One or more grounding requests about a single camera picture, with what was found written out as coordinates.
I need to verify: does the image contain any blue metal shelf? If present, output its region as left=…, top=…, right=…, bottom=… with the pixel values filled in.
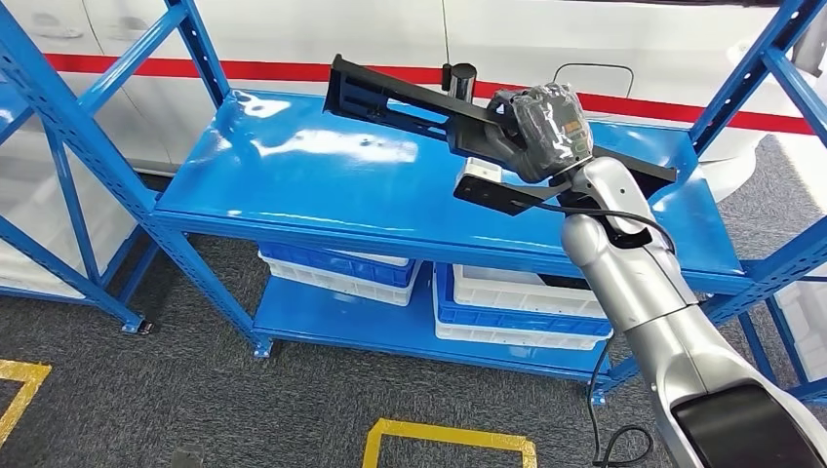
left=0, top=0, right=827, bottom=407
left=0, top=84, right=155, bottom=335
left=736, top=277, right=827, bottom=409

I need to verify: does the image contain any black dangling cable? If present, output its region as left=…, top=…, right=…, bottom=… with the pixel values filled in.
left=586, top=335, right=655, bottom=468

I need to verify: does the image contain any black plastic plate frame part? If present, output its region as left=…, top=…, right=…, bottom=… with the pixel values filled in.
left=323, top=54, right=679, bottom=195

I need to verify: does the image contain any black camera cable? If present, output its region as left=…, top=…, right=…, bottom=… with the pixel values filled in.
left=510, top=200, right=677, bottom=256

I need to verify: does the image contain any black camera bracket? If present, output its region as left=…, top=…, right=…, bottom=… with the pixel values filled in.
left=453, top=174, right=579, bottom=218

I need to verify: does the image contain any black cylindrical post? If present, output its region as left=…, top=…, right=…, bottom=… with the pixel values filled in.
left=442, top=62, right=478, bottom=104

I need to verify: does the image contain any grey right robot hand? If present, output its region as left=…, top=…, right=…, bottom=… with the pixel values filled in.
left=484, top=82, right=594, bottom=185

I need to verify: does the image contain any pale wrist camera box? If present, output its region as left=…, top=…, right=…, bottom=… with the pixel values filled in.
left=454, top=156, right=504, bottom=188

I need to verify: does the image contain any blue plastic crate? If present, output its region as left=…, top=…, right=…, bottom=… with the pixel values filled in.
left=434, top=262, right=613, bottom=339
left=257, top=242, right=422, bottom=290

